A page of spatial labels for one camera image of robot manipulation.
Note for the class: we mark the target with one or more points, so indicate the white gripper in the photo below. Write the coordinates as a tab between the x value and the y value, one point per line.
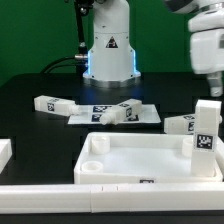
207	48

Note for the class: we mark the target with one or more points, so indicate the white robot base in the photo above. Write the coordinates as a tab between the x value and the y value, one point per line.
111	59

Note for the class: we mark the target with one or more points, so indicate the white left barrier block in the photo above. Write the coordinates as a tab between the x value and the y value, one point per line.
5	152

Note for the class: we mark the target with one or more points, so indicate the black camera stand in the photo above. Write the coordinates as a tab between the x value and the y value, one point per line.
81	8

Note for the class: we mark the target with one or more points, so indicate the white front barrier rail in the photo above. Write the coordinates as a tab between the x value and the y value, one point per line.
94	198

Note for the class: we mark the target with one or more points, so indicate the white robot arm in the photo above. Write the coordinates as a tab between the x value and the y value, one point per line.
194	6

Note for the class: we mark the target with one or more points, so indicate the white desk top tray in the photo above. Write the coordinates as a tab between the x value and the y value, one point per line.
113	158

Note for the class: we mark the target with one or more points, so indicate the white marker sheet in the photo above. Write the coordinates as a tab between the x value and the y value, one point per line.
90	114

